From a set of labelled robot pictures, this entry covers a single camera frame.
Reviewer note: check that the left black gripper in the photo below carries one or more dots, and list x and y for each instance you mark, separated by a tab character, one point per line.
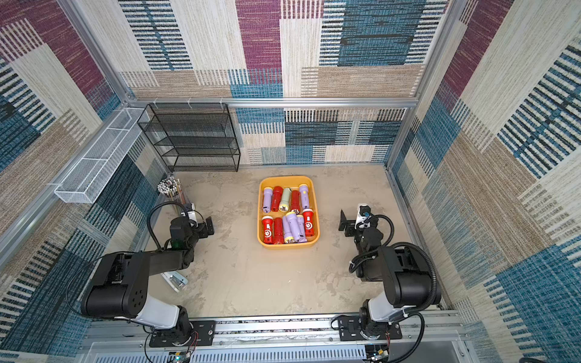
205	234

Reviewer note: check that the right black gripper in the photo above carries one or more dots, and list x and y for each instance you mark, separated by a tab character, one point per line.
346	222

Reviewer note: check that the red flashlight white logo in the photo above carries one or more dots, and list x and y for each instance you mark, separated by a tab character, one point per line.
308	216

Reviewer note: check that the purple flashlight group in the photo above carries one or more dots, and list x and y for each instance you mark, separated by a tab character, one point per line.
304	196

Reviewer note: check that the red flashlight white head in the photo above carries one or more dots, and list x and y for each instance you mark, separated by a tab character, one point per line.
268	229

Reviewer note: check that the red flashlight group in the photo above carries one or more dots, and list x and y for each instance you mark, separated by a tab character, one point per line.
295	202
278	231

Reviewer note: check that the purple flashlight yellow head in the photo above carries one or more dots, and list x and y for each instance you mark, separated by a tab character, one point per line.
288	236

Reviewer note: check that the yellow plastic storage tray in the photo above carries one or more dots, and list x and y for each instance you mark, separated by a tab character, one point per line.
293	183

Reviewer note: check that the pale green flashlight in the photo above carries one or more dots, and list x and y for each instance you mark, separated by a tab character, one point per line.
284	205

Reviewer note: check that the dark red flashlight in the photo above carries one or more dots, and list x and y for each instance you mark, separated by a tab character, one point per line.
276	198

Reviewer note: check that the purple flashlight yellow rim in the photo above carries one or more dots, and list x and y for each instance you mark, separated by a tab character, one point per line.
293	224

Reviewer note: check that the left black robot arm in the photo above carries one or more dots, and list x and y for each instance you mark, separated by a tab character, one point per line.
119	287

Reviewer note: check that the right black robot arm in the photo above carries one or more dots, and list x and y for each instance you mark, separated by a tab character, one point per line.
406	271

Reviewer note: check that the black mesh shelf rack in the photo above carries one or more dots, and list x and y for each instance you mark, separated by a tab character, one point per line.
192	137

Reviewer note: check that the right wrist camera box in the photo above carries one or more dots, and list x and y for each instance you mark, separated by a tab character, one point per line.
364	214

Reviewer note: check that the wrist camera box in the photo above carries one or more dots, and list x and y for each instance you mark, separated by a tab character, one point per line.
192	216
364	214

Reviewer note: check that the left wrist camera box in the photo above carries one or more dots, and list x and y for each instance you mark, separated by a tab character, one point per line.
192	216

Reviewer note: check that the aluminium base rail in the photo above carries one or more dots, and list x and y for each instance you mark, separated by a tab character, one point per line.
298	338

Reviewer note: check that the white wire wall basket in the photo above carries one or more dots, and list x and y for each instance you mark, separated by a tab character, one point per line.
91	174

